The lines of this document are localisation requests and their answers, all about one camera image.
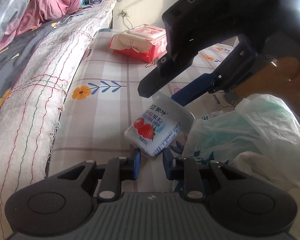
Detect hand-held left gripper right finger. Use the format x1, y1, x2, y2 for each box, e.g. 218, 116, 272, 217
162, 148, 243, 201

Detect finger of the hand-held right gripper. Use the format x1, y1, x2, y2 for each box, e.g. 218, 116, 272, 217
171, 40, 259, 106
137, 51, 199, 98

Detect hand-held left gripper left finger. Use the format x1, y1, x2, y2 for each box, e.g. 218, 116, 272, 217
56, 149, 142, 202

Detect strawberry yogurt cup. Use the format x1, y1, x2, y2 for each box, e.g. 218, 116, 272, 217
124, 91, 195, 161

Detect person's right hand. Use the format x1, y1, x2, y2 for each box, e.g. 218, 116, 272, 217
236, 56, 300, 98

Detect pink wet wipes pack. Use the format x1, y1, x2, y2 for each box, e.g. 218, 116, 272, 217
109, 24, 168, 63

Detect plaid floral sheet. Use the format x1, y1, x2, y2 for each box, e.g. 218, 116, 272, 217
44, 29, 240, 193

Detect white and green plastic bag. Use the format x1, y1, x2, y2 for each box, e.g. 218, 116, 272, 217
172, 93, 300, 205

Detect white quilted mattress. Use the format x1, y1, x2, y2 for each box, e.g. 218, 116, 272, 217
0, 0, 120, 230

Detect grey floral bed sheet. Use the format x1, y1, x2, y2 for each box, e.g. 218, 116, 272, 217
0, 2, 108, 80

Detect pink and grey duvet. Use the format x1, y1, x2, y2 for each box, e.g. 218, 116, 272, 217
0, 0, 83, 55

